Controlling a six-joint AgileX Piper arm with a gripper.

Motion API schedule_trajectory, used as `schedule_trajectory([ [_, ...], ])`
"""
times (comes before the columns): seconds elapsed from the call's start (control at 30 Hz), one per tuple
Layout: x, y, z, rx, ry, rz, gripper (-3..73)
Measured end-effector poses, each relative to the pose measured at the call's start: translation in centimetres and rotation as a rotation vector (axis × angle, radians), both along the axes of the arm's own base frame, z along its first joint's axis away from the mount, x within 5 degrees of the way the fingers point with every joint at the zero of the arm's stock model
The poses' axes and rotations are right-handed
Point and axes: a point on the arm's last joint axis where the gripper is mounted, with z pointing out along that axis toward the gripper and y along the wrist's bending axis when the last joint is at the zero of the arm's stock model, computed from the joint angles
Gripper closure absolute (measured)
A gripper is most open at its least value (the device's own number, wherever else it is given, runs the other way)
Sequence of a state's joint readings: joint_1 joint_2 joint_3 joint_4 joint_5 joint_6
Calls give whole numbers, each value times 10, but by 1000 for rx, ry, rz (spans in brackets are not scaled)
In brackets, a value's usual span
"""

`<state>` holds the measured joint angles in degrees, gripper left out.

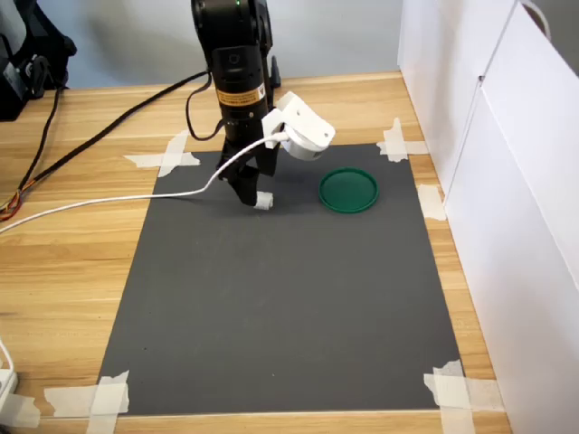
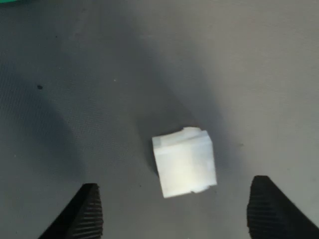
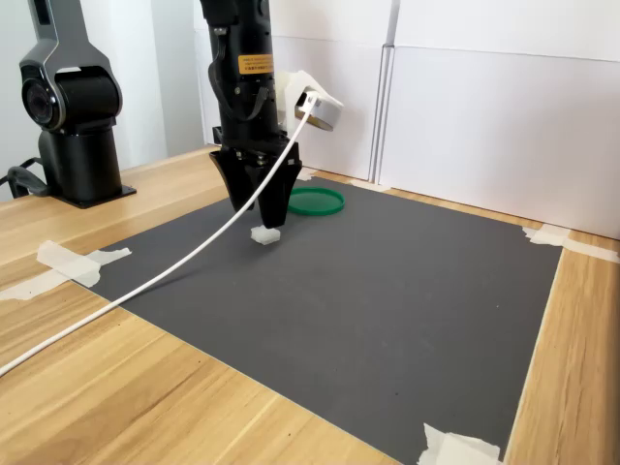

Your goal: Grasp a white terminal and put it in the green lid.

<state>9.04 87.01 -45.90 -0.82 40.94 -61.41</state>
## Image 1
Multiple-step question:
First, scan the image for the round green lid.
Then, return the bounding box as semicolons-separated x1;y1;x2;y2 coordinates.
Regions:
318;166;380;215

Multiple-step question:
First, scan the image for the white masking tape piece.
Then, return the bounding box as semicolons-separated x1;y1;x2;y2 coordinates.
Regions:
0;392;43;429
375;117;429;164
415;183;450;222
122;129;202;179
422;358;506;434
43;370;131;434

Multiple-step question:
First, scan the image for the dark grey mat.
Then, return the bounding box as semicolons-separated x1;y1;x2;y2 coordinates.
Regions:
97;143;465;415

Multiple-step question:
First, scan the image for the white partition panel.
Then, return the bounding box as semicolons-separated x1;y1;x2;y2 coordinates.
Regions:
444;0;579;434
396;0;517;195

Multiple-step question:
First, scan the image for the black chair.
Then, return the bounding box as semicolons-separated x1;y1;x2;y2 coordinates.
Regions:
0;0;79;122

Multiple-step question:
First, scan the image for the white camera box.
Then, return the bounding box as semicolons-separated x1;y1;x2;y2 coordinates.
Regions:
261;91;337;163

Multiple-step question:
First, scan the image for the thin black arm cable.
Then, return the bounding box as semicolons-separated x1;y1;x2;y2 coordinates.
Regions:
185;71;227;142

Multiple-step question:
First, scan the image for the white camera cable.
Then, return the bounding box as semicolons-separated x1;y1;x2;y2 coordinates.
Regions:
0;128;290;235

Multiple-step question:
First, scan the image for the black braided cable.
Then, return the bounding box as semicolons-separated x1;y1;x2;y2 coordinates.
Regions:
0;70;214;223

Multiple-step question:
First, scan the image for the white power cord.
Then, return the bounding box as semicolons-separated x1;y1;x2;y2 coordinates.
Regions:
0;335;15;372

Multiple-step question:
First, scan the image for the white curved cord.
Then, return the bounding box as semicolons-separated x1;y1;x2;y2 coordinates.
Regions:
519;0;554;40

